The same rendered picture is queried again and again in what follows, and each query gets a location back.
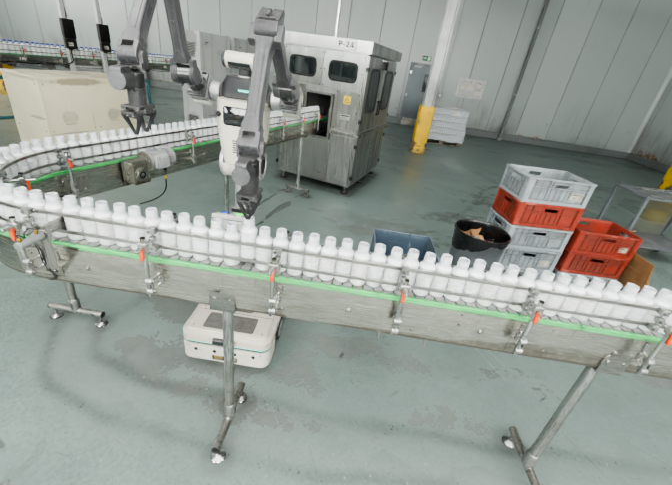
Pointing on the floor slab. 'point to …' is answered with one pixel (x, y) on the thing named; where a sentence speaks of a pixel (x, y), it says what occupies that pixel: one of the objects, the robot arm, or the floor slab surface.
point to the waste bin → (475, 248)
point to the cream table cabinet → (64, 103)
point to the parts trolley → (640, 214)
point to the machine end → (340, 105)
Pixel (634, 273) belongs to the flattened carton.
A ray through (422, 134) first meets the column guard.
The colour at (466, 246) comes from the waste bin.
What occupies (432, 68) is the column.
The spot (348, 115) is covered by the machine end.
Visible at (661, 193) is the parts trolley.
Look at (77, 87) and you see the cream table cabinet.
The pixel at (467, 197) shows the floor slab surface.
